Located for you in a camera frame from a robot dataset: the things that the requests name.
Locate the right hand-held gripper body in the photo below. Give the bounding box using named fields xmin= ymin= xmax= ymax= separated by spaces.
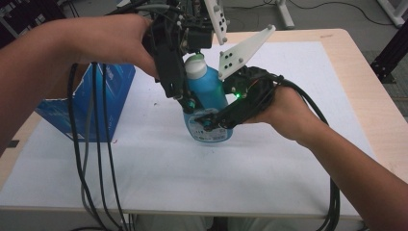
xmin=217 ymin=24 xmax=285 ymax=110

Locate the person's left hand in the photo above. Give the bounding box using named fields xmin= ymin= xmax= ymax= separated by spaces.
xmin=71 ymin=13 xmax=160 ymax=80

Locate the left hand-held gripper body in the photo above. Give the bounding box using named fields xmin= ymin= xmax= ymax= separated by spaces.
xmin=140 ymin=0 xmax=229 ymax=56

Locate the white bottle cap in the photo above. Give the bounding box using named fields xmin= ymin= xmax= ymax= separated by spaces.
xmin=184 ymin=52 xmax=209 ymax=81

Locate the white stand leg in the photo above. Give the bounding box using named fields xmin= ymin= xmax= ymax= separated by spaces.
xmin=275 ymin=0 xmax=295 ymax=30
xmin=376 ymin=0 xmax=408 ymax=28

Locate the person's right hand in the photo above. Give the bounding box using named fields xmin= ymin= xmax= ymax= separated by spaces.
xmin=246 ymin=86 xmax=327 ymax=148

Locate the blue plastic bottle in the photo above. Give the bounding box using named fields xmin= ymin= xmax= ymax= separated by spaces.
xmin=182 ymin=65 xmax=237 ymax=143

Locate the grey cable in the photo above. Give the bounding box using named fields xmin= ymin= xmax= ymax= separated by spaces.
xmin=80 ymin=90 xmax=100 ymax=222

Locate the blue cardboard box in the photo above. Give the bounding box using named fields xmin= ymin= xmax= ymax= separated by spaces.
xmin=34 ymin=62 xmax=137 ymax=143

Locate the black metal stand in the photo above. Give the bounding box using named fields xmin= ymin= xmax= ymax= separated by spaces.
xmin=370 ymin=22 xmax=408 ymax=81

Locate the thin black floor cable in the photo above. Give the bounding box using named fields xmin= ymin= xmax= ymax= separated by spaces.
xmin=288 ymin=0 xmax=386 ymax=27

